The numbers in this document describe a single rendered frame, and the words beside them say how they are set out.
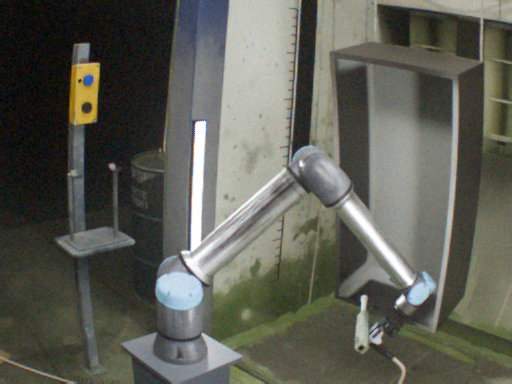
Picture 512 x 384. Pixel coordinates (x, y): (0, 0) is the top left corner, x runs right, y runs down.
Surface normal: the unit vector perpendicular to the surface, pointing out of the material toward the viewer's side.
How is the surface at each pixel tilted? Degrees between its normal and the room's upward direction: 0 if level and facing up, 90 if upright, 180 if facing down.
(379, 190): 102
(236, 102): 90
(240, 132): 90
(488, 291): 57
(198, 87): 90
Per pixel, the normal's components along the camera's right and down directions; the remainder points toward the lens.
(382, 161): -0.66, 0.36
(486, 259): -0.55, -0.40
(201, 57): 0.71, 0.24
